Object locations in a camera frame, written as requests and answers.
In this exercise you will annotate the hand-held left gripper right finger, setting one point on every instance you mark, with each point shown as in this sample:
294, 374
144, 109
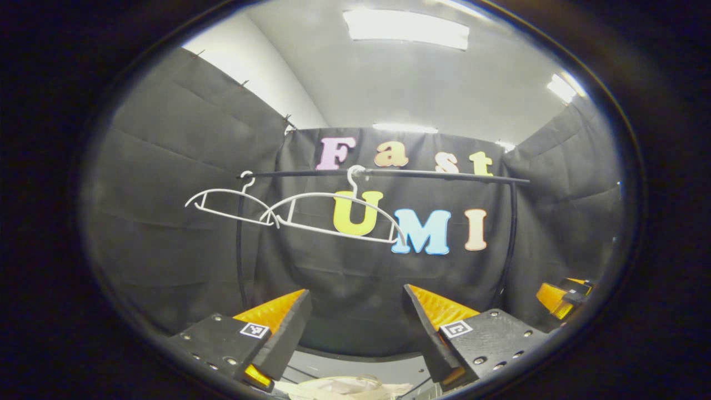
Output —
427, 333

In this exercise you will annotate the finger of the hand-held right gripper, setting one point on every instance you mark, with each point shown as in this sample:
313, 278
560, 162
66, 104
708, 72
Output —
552, 300

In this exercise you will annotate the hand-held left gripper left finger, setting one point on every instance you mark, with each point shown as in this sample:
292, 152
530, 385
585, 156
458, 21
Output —
289, 333

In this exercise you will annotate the cream laundry hamper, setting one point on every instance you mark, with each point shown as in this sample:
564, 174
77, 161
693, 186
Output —
364, 378

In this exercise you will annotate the cream button shirt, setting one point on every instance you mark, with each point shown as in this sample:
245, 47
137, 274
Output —
344, 390

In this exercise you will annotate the white plastic hanger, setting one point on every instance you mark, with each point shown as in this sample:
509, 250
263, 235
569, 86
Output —
328, 194
222, 190

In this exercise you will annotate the black clothes rack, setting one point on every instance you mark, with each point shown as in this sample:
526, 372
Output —
433, 174

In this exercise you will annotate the small ceiling light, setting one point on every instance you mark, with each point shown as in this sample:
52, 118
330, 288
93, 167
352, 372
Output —
505, 145

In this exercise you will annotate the ceiling light strip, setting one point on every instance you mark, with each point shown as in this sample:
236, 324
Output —
405, 128

